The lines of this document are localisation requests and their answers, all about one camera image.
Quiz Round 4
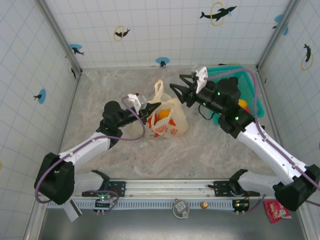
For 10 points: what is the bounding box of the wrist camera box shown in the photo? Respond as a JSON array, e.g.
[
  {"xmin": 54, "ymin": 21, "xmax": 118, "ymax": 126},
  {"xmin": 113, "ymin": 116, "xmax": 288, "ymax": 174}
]
[
  {"xmin": 127, "ymin": 93, "xmax": 148, "ymax": 112},
  {"xmin": 190, "ymin": 64, "xmax": 209, "ymax": 94}
]

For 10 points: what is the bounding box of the red snack packet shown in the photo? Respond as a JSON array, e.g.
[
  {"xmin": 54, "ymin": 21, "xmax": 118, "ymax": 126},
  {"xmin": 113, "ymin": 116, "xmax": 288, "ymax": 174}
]
[{"xmin": 264, "ymin": 199, "xmax": 293, "ymax": 224}]

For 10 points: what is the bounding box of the yellow-orange fake orange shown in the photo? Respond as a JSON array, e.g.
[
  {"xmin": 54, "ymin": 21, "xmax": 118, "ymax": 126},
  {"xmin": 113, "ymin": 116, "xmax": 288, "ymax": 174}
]
[{"xmin": 158, "ymin": 109, "xmax": 174, "ymax": 120}]

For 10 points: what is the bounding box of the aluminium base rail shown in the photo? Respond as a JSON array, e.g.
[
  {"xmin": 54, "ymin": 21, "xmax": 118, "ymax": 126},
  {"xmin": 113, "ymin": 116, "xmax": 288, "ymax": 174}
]
[{"xmin": 37, "ymin": 177, "xmax": 311, "ymax": 200}]

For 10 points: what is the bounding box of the aluminium corner post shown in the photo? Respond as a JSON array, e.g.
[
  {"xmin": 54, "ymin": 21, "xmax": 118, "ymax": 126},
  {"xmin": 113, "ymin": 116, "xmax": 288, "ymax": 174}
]
[
  {"xmin": 256, "ymin": 0, "xmax": 300, "ymax": 71},
  {"xmin": 37, "ymin": 0, "xmax": 83, "ymax": 75}
]

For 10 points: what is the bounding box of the large dolphin ring sticker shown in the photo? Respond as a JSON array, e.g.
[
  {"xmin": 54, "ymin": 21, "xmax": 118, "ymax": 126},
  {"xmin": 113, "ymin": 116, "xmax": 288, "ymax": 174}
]
[{"xmin": 199, "ymin": 1, "xmax": 238, "ymax": 27}]

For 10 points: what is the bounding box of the white grey card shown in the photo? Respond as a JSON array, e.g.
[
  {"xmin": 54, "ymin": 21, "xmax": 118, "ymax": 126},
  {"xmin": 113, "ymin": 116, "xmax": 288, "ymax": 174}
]
[{"xmin": 63, "ymin": 199, "xmax": 83, "ymax": 223}]

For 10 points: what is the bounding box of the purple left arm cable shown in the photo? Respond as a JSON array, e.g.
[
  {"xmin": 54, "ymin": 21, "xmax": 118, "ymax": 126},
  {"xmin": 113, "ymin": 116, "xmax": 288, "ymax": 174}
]
[{"xmin": 34, "ymin": 97, "xmax": 147, "ymax": 205}]

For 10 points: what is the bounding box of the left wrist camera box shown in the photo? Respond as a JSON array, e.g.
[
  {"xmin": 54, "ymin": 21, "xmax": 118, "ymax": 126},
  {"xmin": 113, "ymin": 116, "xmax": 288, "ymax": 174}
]
[{"xmin": 127, "ymin": 93, "xmax": 148, "ymax": 112}]

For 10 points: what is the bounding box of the circuit board with green light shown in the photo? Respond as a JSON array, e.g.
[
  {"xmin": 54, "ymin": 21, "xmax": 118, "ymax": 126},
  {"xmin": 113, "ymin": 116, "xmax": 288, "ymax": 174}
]
[
  {"xmin": 93, "ymin": 193, "xmax": 119, "ymax": 210},
  {"xmin": 232, "ymin": 198, "xmax": 250, "ymax": 212}
]

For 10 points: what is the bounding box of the small dolphin ring sticker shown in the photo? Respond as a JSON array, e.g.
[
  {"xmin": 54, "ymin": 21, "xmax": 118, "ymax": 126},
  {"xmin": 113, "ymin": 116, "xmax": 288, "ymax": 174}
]
[
  {"xmin": 113, "ymin": 24, "xmax": 131, "ymax": 42},
  {"xmin": 301, "ymin": 43, "xmax": 315, "ymax": 71},
  {"xmin": 67, "ymin": 62, "xmax": 77, "ymax": 80}
]

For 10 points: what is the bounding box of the round grey device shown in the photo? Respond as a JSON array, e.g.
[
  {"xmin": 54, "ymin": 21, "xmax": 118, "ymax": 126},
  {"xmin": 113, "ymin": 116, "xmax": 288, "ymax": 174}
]
[{"xmin": 172, "ymin": 198, "xmax": 189, "ymax": 220}]

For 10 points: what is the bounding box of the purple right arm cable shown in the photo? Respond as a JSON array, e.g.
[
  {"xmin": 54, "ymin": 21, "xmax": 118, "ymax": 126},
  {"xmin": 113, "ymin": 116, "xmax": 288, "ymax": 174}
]
[{"xmin": 206, "ymin": 68, "xmax": 320, "ymax": 213}]

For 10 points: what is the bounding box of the white slotted cable duct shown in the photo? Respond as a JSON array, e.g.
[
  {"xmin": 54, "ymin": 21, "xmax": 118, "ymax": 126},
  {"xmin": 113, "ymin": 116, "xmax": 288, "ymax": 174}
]
[{"xmin": 46, "ymin": 198, "xmax": 266, "ymax": 210}]

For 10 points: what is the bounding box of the cream plastic bag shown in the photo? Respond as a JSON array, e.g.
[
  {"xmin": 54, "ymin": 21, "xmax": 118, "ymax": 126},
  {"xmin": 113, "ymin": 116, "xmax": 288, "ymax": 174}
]
[{"xmin": 133, "ymin": 79, "xmax": 189, "ymax": 140}]

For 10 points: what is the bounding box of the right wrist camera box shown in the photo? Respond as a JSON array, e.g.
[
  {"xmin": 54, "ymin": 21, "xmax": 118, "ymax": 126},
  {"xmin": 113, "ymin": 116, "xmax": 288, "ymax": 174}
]
[{"xmin": 190, "ymin": 64, "xmax": 209, "ymax": 94}]

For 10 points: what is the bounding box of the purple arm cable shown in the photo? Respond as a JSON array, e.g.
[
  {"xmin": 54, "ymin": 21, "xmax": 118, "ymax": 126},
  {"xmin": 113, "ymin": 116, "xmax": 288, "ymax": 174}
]
[
  {"xmin": 206, "ymin": 68, "xmax": 320, "ymax": 213},
  {"xmin": 34, "ymin": 97, "xmax": 147, "ymax": 205}
]

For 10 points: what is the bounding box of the aluminium side rail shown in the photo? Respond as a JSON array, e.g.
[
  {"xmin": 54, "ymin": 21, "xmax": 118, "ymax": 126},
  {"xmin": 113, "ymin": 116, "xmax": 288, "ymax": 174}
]
[
  {"xmin": 256, "ymin": 66, "xmax": 280, "ymax": 136},
  {"xmin": 58, "ymin": 71, "xmax": 83, "ymax": 151}
]

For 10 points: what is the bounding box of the blue splash dolphin sticker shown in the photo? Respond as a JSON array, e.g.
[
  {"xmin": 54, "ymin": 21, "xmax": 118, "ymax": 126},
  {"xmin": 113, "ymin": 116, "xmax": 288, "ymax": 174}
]
[
  {"xmin": 69, "ymin": 43, "xmax": 85, "ymax": 56},
  {"xmin": 272, "ymin": 14, "xmax": 289, "ymax": 36},
  {"xmin": 33, "ymin": 88, "xmax": 47, "ymax": 105},
  {"xmin": 155, "ymin": 56, "xmax": 170, "ymax": 68}
]

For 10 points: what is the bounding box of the aluminium back rail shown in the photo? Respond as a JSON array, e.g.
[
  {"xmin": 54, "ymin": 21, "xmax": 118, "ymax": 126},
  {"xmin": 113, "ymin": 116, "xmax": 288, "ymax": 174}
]
[{"xmin": 81, "ymin": 64, "xmax": 258, "ymax": 70}]

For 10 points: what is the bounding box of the teal plastic basket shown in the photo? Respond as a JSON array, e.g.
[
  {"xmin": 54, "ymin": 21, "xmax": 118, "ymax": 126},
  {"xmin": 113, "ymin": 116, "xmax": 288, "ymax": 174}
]
[{"xmin": 206, "ymin": 65, "xmax": 265, "ymax": 126}]

